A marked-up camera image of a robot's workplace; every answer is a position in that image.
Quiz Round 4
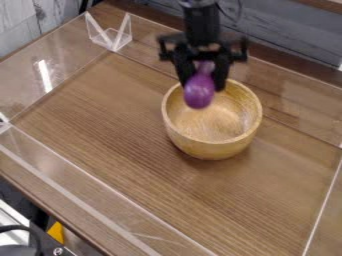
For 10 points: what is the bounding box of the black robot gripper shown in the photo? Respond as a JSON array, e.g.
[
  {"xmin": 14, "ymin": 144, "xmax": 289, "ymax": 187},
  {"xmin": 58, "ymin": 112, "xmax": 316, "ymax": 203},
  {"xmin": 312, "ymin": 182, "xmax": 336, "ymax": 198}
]
[{"xmin": 158, "ymin": 6, "xmax": 247, "ymax": 92}]

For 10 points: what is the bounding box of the purple toy eggplant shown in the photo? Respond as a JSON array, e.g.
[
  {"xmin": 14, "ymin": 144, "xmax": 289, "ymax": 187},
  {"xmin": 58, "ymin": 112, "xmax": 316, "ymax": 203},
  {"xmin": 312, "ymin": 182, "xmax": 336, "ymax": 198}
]
[{"xmin": 185, "ymin": 61, "xmax": 215, "ymax": 109}]

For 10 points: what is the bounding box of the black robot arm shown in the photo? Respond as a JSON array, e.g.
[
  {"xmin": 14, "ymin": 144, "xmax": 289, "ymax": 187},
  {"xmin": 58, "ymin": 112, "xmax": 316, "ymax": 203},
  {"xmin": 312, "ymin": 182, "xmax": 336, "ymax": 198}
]
[{"xmin": 157, "ymin": 0, "xmax": 249, "ymax": 92}]

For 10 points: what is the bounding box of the brown wooden bowl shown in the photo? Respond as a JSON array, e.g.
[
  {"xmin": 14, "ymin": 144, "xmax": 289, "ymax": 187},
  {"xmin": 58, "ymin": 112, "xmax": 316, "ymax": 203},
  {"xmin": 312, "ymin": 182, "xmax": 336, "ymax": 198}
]
[{"xmin": 162, "ymin": 79, "xmax": 264, "ymax": 160}]

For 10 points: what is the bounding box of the clear acrylic table barrier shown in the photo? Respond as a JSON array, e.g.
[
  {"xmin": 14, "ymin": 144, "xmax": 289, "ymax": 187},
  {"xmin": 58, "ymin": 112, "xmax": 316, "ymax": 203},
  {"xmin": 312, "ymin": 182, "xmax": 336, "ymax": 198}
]
[{"xmin": 0, "ymin": 3, "xmax": 342, "ymax": 256}]

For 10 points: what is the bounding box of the yellow black device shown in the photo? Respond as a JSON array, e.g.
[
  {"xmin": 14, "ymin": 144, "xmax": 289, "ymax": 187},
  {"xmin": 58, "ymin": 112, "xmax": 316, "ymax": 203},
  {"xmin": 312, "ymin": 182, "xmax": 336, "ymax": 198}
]
[{"xmin": 30, "ymin": 221, "xmax": 78, "ymax": 256}]

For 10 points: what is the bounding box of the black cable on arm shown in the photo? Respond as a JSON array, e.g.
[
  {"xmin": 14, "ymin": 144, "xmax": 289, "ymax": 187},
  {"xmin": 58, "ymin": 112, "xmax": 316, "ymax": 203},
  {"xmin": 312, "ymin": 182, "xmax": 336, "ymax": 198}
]
[{"xmin": 215, "ymin": 0, "xmax": 245, "ymax": 24}]

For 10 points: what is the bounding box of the clear acrylic corner bracket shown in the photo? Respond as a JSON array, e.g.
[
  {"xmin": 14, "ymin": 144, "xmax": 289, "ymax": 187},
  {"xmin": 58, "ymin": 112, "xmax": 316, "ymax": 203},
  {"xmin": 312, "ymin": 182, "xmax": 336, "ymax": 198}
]
[{"xmin": 84, "ymin": 12, "xmax": 133, "ymax": 52}]

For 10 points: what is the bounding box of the black cable bottom left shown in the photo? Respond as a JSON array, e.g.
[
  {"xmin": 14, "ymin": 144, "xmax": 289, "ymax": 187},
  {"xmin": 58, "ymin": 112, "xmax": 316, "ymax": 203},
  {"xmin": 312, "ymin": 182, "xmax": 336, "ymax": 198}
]
[{"xmin": 0, "ymin": 224, "xmax": 44, "ymax": 256}]

